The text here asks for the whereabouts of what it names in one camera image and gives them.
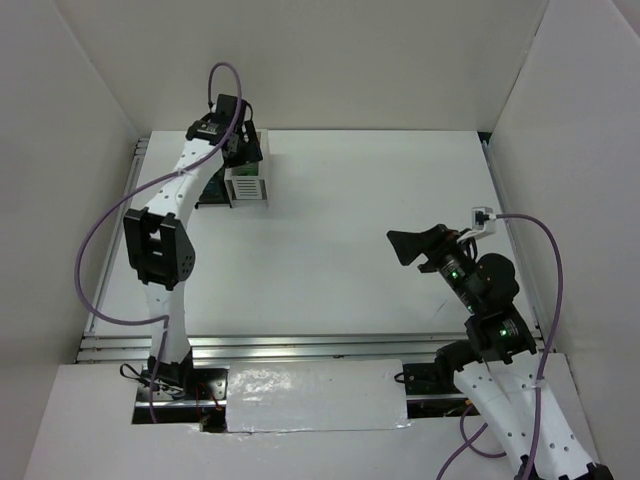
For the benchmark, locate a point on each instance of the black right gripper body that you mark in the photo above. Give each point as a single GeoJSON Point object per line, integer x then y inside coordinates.
{"type": "Point", "coordinates": [433, 250]}

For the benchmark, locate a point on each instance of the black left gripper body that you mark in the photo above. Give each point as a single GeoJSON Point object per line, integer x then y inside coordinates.
{"type": "Point", "coordinates": [251, 150]}

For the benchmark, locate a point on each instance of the green curved lego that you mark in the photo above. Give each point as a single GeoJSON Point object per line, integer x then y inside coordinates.
{"type": "Point", "coordinates": [251, 169]}

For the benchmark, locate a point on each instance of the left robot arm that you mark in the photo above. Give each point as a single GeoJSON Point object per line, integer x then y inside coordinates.
{"type": "Point", "coordinates": [157, 243]}

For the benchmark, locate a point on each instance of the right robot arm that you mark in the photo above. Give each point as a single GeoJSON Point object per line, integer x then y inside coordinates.
{"type": "Point", "coordinates": [498, 367]}

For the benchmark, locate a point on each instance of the white slotted container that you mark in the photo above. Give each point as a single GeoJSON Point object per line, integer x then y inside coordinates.
{"type": "Point", "coordinates": [249, 183]}

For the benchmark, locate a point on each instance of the black slotted container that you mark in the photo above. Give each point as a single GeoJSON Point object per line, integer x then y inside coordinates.
{"type": "Point", "coordinates": [223, 199]}

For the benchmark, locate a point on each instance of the white foil covered panel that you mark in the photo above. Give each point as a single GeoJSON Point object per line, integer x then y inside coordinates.
{"type": "Point", "coordinates": [315, 396]}

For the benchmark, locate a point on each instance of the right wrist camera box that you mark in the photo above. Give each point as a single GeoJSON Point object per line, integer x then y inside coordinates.
{"type": "Point", "coordinates": [483, 224]}

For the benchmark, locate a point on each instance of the aluminium right rail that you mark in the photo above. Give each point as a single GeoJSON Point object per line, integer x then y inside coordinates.
{"type": "Point", "coordinates": [524, 302]}

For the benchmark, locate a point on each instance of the aluminium rail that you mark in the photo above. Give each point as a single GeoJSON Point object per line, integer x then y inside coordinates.
{"type": "Point", "coordinates": [95, 349]}
{"type": "Point", "coordinates": [524, 302]}
{"type": "Point", "coordinates": [139, 153]}

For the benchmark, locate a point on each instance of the aluminium left rail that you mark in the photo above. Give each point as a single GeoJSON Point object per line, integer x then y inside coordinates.
{"type": "Point", "coordinates": [139, 153]}

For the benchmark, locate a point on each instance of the aluminium front rail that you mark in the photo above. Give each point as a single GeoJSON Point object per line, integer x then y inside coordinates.
{"type": "Point", "coordinates": [95, 349]}

